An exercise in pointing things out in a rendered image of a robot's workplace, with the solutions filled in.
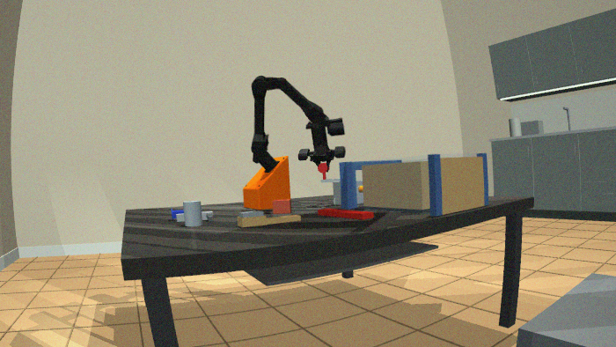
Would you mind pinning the grey cylinder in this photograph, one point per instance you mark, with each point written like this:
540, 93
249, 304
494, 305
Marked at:
192, 213

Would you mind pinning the dark grey flat shelf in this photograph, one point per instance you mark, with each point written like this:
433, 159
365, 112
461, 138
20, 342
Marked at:
326, 267

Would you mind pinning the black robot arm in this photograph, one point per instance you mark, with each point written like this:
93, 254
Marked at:
318, 121

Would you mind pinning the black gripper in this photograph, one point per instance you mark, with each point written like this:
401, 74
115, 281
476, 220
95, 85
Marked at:
338, 152

